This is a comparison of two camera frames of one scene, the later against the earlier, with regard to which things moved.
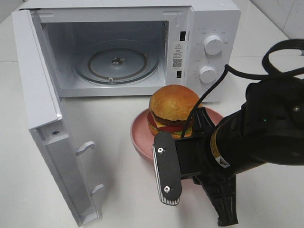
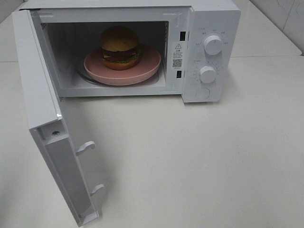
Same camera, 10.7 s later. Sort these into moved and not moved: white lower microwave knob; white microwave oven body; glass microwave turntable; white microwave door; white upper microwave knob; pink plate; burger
Moved: glass microwave turntable; burger; pink plate
Not moved: white lower microwave knob; white microwave oven body; white microwave door; white upper microwave knob
